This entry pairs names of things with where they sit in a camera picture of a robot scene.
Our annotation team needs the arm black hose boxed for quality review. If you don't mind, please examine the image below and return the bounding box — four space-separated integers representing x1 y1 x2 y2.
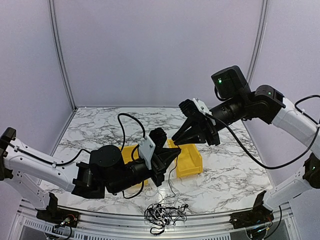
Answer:
52 112 148 200
204 94 320 170

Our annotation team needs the left arm black hose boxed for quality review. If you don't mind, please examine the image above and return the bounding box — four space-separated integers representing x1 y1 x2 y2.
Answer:
52 112 148 200

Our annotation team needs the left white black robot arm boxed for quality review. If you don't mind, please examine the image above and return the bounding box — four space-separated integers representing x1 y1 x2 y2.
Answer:
0 127 181 223

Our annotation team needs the left yellow plastic bin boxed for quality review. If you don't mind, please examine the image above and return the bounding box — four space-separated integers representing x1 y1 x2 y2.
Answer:
119 145 142 190

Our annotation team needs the aluminium corner post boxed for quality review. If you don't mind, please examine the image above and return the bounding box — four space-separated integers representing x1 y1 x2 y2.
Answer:
47 0 77 112
246 0 270 84

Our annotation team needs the right arm black hose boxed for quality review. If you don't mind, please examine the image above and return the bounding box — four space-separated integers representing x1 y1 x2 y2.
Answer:
204 94 320 170

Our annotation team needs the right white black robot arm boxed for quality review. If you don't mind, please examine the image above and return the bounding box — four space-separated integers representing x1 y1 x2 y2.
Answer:
172 65 320 224

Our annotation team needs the right aluminium corner post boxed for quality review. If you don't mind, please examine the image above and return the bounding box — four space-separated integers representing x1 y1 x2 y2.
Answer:
246 0 270 84

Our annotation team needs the yellow plastic bin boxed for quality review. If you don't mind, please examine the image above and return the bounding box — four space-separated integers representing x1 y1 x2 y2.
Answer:
173 144 203 178
119 145 142 190

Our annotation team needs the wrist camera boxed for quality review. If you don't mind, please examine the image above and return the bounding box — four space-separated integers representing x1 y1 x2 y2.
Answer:
178 98 217 126
138 127 167 170

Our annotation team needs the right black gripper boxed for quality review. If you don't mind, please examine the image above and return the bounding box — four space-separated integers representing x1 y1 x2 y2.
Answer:
172 93 249 147

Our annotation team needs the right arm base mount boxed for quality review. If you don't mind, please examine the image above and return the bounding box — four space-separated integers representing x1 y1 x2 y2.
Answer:
229 190 274 229

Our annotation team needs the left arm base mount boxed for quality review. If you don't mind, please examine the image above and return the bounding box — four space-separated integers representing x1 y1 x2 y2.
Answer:
36 192 80 228

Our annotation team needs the left aluminium corner post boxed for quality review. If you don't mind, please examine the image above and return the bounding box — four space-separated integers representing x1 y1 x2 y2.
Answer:
47 0 77 112

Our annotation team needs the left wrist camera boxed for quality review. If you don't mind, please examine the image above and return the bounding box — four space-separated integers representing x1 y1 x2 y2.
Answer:
138 127 167 170

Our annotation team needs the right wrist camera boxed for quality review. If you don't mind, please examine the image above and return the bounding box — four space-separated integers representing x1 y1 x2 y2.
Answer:
178 98 217 126

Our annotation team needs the aluminium front rail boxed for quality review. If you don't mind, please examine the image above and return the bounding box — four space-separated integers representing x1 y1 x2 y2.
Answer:
9 205 301 240

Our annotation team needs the right yellow plastic bin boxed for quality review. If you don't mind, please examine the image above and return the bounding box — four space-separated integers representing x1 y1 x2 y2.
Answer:
173 144 203 178

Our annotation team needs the black cable bundle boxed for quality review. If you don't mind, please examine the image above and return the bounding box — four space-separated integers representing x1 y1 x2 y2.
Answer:
144 197 190 236

